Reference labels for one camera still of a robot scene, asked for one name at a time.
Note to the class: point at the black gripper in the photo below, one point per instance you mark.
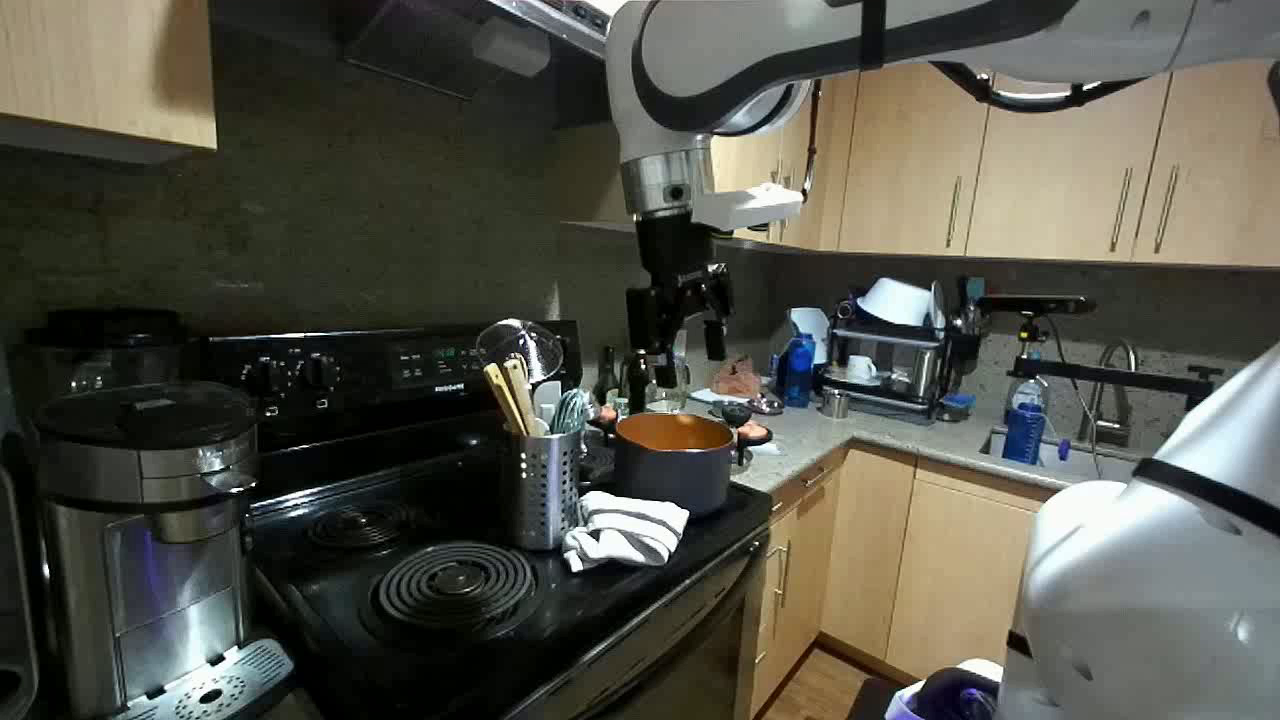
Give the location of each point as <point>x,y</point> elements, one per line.
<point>679,284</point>

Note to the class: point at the white striped towel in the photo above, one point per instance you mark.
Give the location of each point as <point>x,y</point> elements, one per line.
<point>625,529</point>

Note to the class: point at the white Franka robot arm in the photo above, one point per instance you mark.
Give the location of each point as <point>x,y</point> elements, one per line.
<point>692,55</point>

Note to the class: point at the dark pot orange inside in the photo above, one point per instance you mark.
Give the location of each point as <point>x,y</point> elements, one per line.
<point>672,466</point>

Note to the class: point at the blue jug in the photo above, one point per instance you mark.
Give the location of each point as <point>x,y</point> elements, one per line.
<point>798,377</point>

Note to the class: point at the teal spatula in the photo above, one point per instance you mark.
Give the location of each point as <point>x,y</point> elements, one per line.
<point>569,410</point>

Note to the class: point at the steel ladle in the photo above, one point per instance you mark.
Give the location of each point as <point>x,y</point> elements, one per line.
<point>520,344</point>

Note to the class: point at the wooden spoon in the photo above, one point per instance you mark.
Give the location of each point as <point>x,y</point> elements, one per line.
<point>520,395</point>
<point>503,403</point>

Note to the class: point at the white cup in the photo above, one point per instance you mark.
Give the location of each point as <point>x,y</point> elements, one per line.
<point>863,369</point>

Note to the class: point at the steel utensil holder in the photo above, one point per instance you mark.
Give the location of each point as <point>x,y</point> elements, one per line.
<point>543,492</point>

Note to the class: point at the metal dish rack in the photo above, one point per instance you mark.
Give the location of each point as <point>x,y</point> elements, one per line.
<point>892,364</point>

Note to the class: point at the white bowl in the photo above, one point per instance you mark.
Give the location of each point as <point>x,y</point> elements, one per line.
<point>901,300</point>

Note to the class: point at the light wood lower cabinets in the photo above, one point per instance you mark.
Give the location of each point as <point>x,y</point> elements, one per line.
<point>923,560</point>

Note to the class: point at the large coil burner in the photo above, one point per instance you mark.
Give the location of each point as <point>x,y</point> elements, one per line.
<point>452,586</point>

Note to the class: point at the blue bottle white cap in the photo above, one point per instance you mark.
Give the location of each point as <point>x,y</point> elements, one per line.
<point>1026,431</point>

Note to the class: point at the small coil burner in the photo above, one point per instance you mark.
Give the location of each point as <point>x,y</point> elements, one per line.
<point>352,529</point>

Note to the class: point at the light wood upper cabinet row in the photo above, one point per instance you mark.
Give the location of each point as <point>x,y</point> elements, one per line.
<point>1043,175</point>

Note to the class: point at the black electric stove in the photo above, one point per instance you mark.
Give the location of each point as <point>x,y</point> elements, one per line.
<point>400,642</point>

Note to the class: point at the black range hood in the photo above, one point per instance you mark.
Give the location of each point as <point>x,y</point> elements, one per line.
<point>400,41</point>

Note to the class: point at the chrome faucet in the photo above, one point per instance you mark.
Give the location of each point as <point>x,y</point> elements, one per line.
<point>1107,403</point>

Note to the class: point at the steel coffee maker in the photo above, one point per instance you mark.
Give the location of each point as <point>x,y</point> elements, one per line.
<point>145,533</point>

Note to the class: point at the single light wood upper cabinet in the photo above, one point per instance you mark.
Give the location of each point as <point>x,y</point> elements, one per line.
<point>104,67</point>

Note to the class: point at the short black mount bar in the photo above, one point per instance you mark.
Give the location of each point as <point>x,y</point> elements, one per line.
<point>1034,307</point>

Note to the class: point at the long black mount bar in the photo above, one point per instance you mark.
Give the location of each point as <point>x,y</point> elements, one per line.
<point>1107,374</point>

